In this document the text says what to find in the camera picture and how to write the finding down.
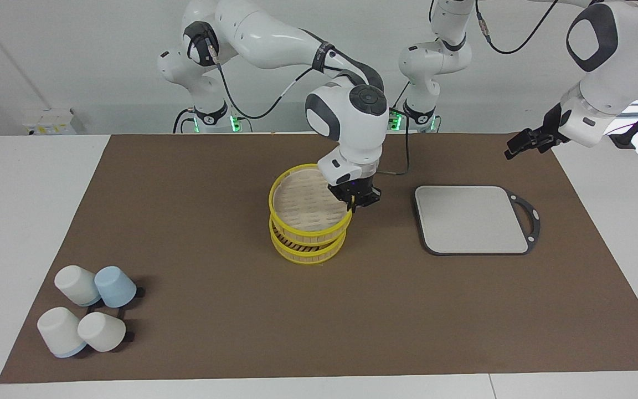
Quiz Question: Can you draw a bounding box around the yellow steamer tier with slats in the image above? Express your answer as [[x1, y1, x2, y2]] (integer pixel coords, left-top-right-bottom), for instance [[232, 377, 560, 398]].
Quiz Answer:
[[268, 163, 353, 247]]

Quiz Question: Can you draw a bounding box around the yellow steamer base tier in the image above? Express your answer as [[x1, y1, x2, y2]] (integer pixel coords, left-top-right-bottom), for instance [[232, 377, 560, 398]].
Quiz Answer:
[[270, 221, 347, 265]]

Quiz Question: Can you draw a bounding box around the grey cutting board black rim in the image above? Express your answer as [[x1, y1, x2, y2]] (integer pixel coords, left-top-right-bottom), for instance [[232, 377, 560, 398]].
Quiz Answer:
[[413, 185, 541, 257]]

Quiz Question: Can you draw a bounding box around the brown table mat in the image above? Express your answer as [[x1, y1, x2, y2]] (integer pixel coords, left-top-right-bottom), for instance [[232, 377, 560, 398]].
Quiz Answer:
[[0, 133, 638, 384]]

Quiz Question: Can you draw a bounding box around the light blue cup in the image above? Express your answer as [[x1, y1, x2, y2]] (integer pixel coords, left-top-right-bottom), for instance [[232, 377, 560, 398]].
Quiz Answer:
[[94, 266, 137, 309]]

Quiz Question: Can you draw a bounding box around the white cup blue rim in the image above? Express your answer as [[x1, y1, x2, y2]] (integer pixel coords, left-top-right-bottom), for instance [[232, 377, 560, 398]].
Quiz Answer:
[[37, 306, 88, 359]]

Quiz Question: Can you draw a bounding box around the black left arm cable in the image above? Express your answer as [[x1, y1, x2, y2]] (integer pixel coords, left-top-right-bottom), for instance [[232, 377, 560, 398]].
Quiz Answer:
[[474, 0, 562, 55]]

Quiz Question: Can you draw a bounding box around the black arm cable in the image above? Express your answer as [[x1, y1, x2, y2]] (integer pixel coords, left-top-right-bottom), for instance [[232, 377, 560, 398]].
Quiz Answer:
[[207, 44, 410, 177], [474, 0, 562, 55]]

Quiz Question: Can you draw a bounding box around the black base power cable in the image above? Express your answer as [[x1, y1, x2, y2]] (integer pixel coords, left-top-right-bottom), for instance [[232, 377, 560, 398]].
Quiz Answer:
[[173, 108, 197, 134], [390, 82, 411, 131]]

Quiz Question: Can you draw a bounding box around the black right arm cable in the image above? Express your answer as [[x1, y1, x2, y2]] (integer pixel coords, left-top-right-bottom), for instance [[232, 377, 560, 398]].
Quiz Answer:
[[207, 44, 410, 177]]

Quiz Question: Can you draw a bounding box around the white wall socket box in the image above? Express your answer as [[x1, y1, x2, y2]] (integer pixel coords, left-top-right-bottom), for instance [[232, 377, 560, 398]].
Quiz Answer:
[[22, 108, 76, 136]]

